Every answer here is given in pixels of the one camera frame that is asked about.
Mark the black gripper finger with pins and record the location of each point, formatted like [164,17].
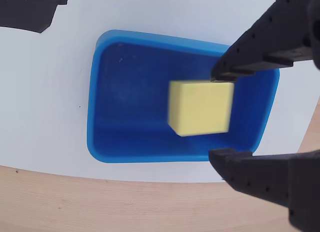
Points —
[270,177]
[270,39]

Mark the yellow foam cube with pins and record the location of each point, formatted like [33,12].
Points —
[202,109]

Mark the blue rectangular plastic bin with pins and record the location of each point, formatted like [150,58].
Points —
[130,96]

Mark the white table cover sheet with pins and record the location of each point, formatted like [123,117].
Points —
[45,104]

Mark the black foam block stack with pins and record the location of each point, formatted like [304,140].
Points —
[27,9]

